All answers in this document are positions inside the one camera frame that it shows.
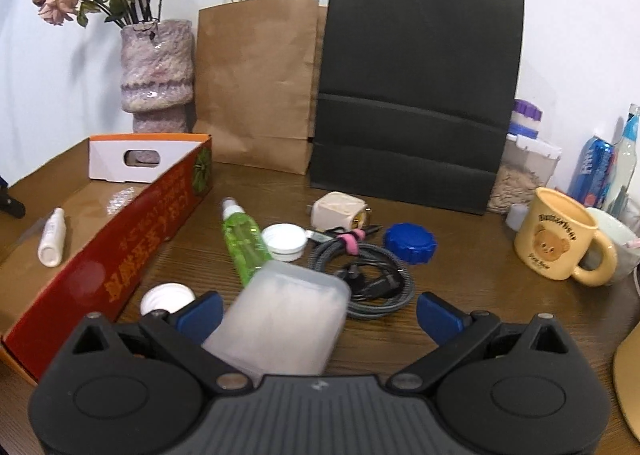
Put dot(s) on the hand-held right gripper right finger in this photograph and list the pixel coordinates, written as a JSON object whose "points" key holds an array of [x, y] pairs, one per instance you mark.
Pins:
{"points": [[440, 317]]}

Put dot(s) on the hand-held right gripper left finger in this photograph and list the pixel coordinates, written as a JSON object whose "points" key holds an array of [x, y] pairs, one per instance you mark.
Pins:
{"points": [[200, 316]]}

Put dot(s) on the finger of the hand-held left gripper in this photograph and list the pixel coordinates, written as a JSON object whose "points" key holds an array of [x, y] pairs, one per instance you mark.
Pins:
{"points": [[11, 207]]}

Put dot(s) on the white ribbed cap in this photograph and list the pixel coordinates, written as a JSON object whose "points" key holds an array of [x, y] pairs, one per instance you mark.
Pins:
{"points": [[165, 297]]}

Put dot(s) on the translucent plastic box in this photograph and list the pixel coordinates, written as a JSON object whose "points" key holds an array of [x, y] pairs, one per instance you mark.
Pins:
{"points": [[280, 320]]}

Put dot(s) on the blue ribbed lid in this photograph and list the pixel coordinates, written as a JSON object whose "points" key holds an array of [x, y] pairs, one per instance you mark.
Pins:
{"points": [[410, 242]]}

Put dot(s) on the green spray bottle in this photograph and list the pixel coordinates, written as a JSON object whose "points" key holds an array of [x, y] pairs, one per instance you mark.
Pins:
{"points": [[242, 240]]}

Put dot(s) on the orange cardboard box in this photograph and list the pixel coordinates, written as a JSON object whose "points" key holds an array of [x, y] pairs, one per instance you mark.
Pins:
{"points": [[150, 225]]}

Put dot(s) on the white round jar lid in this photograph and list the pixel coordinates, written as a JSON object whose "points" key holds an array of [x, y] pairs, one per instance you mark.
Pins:
{"points": [[283, 239]]}

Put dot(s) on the cream charger adapter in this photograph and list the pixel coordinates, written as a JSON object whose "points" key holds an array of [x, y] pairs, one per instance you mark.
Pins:
{"points": [[335, 210]]}

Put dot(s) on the small white bottle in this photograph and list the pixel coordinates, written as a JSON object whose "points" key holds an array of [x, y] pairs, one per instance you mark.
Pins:
{"points": [[52, 240]]}

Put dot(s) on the small grey cap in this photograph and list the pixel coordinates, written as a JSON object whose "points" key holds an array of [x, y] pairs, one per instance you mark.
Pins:
{"points": [[515, 217]]}

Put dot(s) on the yellow bear mug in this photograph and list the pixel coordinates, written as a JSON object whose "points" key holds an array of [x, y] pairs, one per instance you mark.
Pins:
{"points": [[545, 240]]}

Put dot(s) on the clear seed container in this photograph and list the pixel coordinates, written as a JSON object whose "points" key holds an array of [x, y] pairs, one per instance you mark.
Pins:
{"points": [[520, 175]]}

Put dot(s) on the white ceramic cup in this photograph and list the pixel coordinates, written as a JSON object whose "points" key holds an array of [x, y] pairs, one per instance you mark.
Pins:
{"points": [[617, 235]]}

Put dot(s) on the yellow thermos bottle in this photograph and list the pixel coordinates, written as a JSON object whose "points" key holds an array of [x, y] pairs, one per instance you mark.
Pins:
{"points": [[630, 385]]}

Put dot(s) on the pink knitted-look vase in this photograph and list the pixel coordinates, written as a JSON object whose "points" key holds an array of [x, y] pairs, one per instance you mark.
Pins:
{"points": [[157, 65]]}

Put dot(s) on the blue drink can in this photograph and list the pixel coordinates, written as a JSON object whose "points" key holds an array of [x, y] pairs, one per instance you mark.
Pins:
{"points": [[592, 170]]}

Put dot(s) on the purple white small jar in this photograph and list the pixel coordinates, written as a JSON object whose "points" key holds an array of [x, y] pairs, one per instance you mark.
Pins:
{"points": [[525, 120]]}

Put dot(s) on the black paper bag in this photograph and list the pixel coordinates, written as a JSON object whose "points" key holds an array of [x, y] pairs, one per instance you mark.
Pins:
{"points": [[420, 85]]}

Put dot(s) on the brown paper bag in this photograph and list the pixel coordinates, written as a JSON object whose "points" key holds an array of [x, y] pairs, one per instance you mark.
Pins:
{"points": [[255, 85]]}

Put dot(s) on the clear glass bottle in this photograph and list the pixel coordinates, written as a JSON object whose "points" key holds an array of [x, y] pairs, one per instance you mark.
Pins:
{"points": [[625, 160]]}

